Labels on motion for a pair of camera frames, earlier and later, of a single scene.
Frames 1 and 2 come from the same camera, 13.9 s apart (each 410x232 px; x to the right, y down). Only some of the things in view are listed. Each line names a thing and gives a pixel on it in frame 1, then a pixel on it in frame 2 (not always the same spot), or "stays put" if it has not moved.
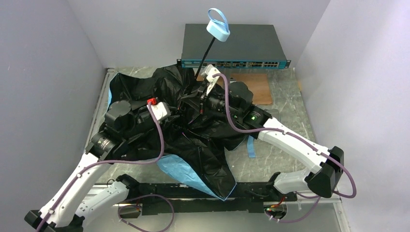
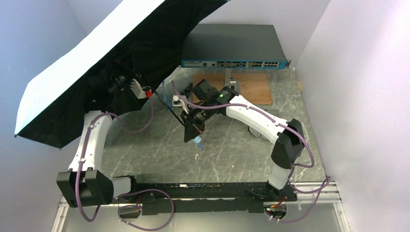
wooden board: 258,83 stays put
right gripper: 198,100 to 193,123
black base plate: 171,199 stays put
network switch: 247,46 stays put
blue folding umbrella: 195,143 to 139,39
